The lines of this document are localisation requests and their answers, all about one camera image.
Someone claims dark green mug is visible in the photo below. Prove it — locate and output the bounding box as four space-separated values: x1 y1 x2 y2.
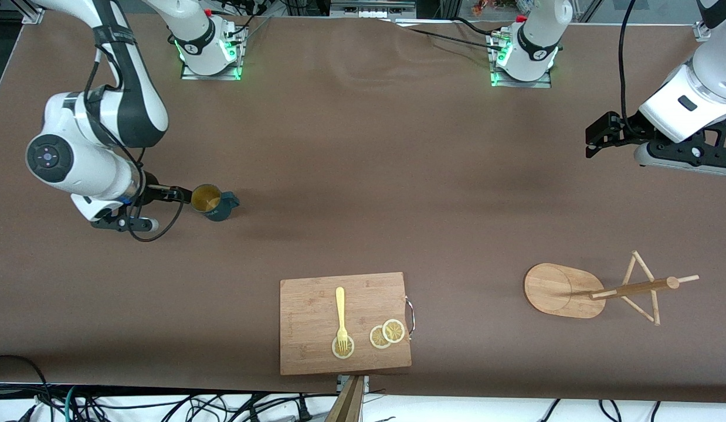
191 184 240 222

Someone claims wooden mug rack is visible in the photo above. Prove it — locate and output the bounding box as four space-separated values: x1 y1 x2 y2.
524 251 700 326

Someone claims bamboo cutting board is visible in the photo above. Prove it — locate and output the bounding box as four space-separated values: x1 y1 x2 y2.
279 271 415 376

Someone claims yellow plastic fork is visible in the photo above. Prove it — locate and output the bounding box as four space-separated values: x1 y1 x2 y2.
335 287 350 354

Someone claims white power strip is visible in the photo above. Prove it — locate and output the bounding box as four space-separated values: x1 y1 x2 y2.
330 0 418 19

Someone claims wooden bar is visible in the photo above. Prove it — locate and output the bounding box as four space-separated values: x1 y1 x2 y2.
325 376 365 422

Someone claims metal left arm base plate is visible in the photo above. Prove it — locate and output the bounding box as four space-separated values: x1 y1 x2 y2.
489 32 553 89

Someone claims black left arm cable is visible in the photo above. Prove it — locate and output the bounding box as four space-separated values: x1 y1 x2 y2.
618 0 638 137

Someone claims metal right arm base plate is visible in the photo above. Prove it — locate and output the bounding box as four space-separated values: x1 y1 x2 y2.
180 26 245 81

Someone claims short black table cable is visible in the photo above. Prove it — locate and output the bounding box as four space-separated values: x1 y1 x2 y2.
454 16 504 37

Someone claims long black table cable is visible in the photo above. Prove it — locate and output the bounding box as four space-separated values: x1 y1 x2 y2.
392 21 506 52

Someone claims thick black floor cable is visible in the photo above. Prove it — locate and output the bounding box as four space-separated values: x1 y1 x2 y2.
0 355 54 422

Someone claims small metal bracket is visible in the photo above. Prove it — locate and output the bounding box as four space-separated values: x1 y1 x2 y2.
337 375 370 394

